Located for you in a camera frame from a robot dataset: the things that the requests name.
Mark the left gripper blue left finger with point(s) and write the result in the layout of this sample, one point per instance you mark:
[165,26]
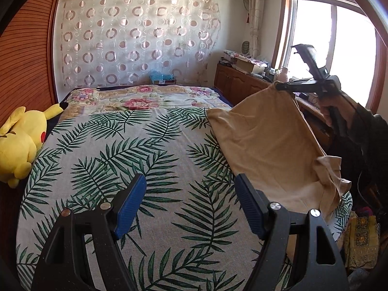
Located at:
[63,263]

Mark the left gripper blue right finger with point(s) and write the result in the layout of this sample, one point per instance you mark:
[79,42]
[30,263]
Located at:
[317,263]

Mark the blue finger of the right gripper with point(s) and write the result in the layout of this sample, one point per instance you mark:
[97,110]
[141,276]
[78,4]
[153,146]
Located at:
[278,85]
[302,88]

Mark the beige printed t-shirt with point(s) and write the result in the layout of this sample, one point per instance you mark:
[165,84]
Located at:
[281,157]

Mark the person's right forearm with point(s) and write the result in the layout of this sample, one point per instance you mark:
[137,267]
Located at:
[369,132]

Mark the person's right hand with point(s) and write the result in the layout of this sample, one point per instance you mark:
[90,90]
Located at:
[345,105]

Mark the pink bottle on cabinet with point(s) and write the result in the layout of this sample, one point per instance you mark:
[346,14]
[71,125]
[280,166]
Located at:
[282,75]

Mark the cardboard box on cabinet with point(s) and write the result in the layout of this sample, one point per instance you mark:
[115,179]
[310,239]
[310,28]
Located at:
[250,66]

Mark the wooden side cabinet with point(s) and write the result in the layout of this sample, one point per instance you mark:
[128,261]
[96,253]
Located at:
[237,87]

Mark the window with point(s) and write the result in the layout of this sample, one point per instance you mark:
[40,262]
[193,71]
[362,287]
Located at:
[345,39]

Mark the yellow patterned bag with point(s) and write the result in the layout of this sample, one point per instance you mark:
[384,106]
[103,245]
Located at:
[362,243]

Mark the patterned window drape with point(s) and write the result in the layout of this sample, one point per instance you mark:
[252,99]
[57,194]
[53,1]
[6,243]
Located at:
[256,9]

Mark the blue toy on headboard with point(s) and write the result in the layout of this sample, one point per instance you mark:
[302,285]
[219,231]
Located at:
[158,78]

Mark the palm leaf bed sheet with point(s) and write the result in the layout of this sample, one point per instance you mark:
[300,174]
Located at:
[178,200]

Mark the yellow Pikachu plush toy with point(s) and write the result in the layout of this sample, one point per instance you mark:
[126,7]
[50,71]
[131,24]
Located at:
[22,136]

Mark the floral quilt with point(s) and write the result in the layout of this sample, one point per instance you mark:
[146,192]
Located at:
[88,101]

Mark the brown louvered wardrobe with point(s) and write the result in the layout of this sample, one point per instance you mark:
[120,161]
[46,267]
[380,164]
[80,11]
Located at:
[27,68]

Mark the circle pattern wall curtain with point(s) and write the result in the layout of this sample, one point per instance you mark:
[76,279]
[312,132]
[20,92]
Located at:
[106,43]

